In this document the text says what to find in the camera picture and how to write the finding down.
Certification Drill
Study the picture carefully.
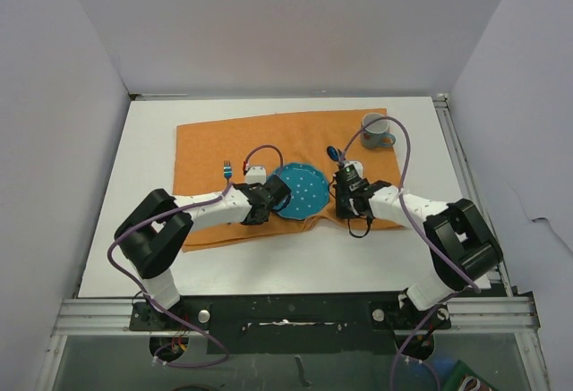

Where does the green object at corner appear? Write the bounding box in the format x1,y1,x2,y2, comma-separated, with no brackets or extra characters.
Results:
440,361,495,391

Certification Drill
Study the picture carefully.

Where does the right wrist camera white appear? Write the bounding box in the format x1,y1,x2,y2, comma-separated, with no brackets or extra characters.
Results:
344,160,363,178

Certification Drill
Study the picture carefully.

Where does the blue polka dot plate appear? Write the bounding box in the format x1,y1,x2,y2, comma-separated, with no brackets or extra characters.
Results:
272,162,329,221

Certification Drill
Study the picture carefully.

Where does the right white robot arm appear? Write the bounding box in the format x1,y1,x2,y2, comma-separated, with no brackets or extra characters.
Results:
333,162,503,327

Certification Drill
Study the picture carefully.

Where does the aluminium frame rail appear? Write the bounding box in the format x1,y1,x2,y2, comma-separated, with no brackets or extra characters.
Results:
39,98,548,390

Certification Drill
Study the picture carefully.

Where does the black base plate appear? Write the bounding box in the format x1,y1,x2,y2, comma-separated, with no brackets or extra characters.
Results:
129,292,451,360

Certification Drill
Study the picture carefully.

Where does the blue plastic spoon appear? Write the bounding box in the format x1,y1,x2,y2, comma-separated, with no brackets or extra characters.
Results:
326,145,341,162

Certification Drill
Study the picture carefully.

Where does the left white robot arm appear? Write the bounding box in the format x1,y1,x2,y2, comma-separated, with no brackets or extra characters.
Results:
107,175,291,329

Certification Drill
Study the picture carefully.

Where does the orange cloth placemat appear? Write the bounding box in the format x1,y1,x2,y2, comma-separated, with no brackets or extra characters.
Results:
174,107,406,253

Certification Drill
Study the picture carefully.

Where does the blue white mug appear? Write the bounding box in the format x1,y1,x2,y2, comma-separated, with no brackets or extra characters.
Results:
360,113,396,149

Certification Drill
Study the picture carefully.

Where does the blue plastic fork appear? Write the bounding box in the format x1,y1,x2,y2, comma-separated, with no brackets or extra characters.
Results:
223,160,233,183

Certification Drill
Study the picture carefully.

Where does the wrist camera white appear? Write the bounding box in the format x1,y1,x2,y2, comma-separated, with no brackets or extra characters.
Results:
344,160,363,178
244,165,267,184

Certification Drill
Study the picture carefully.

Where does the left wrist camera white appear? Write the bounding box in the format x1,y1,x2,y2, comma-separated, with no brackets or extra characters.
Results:
244,165,267,184

